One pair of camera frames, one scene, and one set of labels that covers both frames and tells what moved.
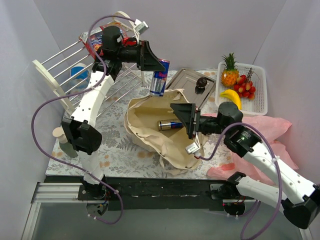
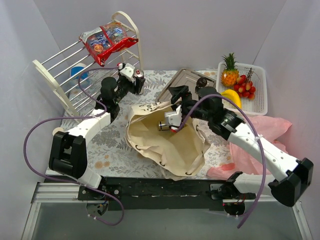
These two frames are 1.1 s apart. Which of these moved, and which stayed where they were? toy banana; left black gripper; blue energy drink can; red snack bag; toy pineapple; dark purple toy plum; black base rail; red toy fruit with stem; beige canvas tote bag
Moved: left black gripper; beige canvas tote bag; blue energy drink can
Stayed: toy banana; red toy fruit with stem; toy pineapple; black base rail; red snack bag; dark purple toy plum
